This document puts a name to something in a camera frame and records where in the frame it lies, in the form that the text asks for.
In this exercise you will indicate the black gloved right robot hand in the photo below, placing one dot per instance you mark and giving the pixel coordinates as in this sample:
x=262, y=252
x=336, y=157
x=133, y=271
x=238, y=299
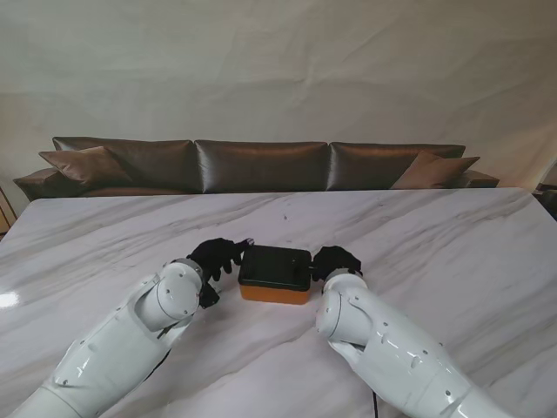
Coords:
x=337, y=259

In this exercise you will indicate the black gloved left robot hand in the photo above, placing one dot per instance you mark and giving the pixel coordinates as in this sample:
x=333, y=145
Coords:
x=215, y=257

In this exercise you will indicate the orange tissue box cover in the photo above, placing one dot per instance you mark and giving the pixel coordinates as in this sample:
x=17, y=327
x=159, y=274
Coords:
x=274, y=297

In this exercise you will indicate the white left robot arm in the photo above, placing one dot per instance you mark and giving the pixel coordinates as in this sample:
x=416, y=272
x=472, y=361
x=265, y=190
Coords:
x=130, y=331

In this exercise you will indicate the brown leather sofa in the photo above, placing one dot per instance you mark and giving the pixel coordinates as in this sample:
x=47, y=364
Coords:
x=261, y=167

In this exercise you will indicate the brown throw pillow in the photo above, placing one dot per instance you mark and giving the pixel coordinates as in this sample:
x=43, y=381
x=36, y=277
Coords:
x=87, y=167
x=431, y=172

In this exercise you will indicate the white fabric backdrop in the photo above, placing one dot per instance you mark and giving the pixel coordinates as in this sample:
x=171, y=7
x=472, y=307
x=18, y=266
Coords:
x=278, y=65

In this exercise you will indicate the wooden furniture piece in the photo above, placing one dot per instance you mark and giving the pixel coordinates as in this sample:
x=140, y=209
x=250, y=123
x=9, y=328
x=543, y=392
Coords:
x=4, y=217

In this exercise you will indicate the dark furniture piece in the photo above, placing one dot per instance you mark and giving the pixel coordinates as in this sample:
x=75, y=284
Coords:
x=549, y=196

